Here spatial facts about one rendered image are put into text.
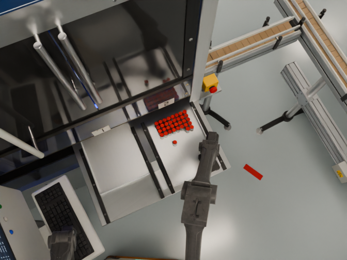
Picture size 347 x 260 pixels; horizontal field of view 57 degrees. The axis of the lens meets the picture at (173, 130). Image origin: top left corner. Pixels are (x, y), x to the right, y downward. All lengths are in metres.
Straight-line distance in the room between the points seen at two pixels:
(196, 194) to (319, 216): 1.81
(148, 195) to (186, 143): 0.33
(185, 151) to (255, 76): 1.40
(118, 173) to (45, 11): 1.00
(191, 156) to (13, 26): 1.08
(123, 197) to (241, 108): 1.44
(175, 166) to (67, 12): 1.01
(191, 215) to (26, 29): 0.66
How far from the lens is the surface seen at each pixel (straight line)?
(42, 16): 0.84
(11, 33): 0.87
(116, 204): 1.63
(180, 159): 1.63
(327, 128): 2.25
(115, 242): 2.52
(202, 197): 0.99
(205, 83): 1.61
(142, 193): 1.61
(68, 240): 1.15
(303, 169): 2.72
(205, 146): 1.30
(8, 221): 1.55
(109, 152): 1.67
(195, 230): 0.99
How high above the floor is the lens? 2.48
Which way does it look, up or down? 73 degrees down
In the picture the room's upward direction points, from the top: straight up
